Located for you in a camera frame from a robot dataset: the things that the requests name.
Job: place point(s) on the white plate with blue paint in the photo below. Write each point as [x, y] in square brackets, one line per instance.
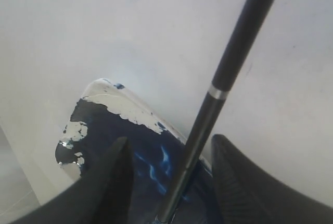
[107, 111]

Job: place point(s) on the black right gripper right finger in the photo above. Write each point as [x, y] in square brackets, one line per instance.
[247, 194]

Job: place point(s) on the black paintbrush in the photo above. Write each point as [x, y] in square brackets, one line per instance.
[242, 38]

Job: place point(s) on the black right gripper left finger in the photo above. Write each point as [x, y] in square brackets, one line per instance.
[102, 195]

